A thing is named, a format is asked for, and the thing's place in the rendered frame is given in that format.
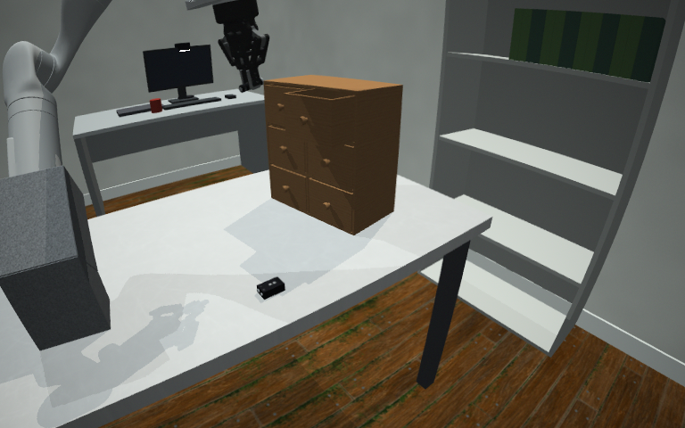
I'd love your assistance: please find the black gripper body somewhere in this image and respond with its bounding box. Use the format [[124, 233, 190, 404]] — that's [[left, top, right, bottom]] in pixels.
[[212, 0, 259, 51]]

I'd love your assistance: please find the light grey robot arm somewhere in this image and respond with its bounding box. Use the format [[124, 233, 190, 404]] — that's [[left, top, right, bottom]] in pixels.
[[3, 0, 112, 177]]

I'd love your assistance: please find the black aa battery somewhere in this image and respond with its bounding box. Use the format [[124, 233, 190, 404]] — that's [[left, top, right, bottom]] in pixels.
[[239, 78, 264, 93]]

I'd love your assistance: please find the brown wooden chest of drawers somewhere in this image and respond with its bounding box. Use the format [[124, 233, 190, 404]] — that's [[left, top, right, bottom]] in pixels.
[[264, 75, 403, 235]]

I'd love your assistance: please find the brown wooden drawer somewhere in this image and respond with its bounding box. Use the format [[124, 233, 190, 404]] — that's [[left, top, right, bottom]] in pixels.
[[309, 177, 353, 232], [284, 88, 355, 149], [265, 84, 303, 126], [308, 143, 354, 190], [271, 164, 307, 212], [268, 126, 306, 173]]

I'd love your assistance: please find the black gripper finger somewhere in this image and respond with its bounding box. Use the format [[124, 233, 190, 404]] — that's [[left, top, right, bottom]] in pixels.
[[234, 26, 269, 90], [218, 32, 248, 84]]

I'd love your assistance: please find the black 9v battery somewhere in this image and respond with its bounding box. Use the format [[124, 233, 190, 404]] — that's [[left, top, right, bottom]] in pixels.
[[257, 276, 285, 300]]

